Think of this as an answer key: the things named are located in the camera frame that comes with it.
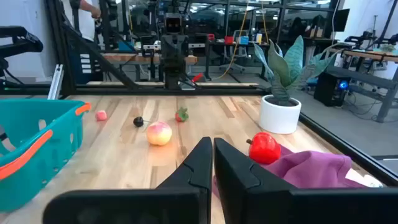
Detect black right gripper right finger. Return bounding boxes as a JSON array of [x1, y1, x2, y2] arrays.
[[213, 137, 398, 224]]

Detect toy strawberry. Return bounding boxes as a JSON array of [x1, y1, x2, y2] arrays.
[[175, 107, 190, 123]]

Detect purple cloth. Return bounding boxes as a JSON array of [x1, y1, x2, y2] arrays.
[[212, 144, 369, 200]]

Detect office chair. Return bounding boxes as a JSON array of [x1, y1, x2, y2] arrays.
[[219, 29, 249, 74]]

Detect toy peach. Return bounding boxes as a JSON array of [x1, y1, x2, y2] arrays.
[[146, 120, 173, 146]]

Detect silver aluminium rail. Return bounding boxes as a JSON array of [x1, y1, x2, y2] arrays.
[[47, 63, 65, 100]]

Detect red toy bell pepper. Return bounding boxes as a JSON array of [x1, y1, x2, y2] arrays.
[[246, 131, 282, 165]]

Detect person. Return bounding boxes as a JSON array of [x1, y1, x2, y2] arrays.
[[70, 0, 103, 85]]

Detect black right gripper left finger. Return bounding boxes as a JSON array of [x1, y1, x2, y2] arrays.
[[42, 136, 213, 224]]

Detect black computer tower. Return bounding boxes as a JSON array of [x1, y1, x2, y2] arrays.
[[313, 71, 352, 108]]

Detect black toy cherry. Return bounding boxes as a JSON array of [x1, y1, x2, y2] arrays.
[[132, 116, 150, 128]]

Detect white cloth tag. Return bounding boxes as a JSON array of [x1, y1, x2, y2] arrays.
[[345, 167, 384, 189]]

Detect snake plant in white pot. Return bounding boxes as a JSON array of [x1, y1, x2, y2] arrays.
[[253, 35, 345, 135]]

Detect wooden top desk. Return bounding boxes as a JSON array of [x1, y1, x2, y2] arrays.
[[323, 46, 398, 124]]

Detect black machine part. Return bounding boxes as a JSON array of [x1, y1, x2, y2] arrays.
[[0, 26, 44, 85]]

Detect yellow hanging cable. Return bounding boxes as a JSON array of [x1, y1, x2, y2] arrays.
[[213, 0, 249, 81]]

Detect black monitor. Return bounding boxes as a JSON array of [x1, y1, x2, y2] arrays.
[[333, 8, 351, 32]]

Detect teal basket with orange handles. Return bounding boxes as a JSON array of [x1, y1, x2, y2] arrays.
[[0, 98, 93, 213]]

